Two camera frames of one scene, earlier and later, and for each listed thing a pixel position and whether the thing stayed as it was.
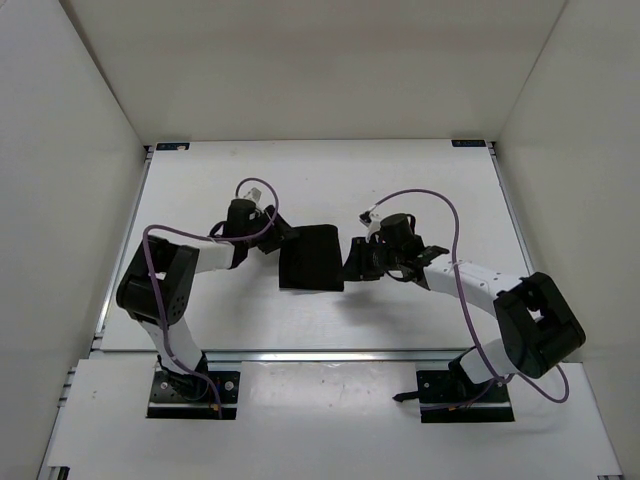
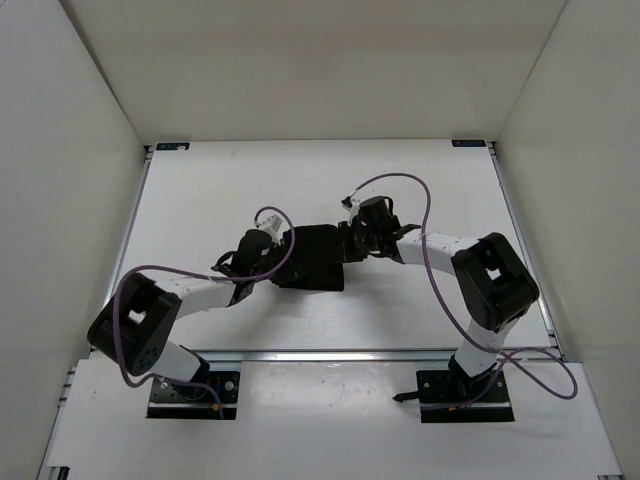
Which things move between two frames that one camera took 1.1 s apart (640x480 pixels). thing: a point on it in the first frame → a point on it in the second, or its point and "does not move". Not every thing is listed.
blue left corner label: (172, 146) does not move
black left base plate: (192, 396) does not move
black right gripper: (356, 267) → (345, 229)
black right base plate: (447, 396) does not move
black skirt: (312, 260) does not move
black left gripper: (278, 233) → (279, 249)
